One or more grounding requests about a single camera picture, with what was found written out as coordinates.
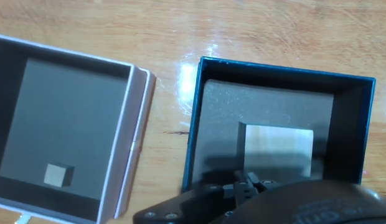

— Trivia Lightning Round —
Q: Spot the large wooden cube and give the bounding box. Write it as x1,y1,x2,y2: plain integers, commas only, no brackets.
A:
236,121,314,178

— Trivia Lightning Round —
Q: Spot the dark blue open box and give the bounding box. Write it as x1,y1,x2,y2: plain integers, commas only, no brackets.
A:
181,56,377,194

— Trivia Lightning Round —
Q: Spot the small wooden cube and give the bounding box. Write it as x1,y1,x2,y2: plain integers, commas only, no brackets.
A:
43,163,75,189

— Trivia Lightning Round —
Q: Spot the white open box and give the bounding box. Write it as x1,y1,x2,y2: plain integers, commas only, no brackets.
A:
0,33,156,224

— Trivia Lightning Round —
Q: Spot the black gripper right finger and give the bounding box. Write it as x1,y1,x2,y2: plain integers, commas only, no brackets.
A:
246,171,280,193

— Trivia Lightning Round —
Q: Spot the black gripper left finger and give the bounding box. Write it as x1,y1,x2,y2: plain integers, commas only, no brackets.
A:
222,170,253,208

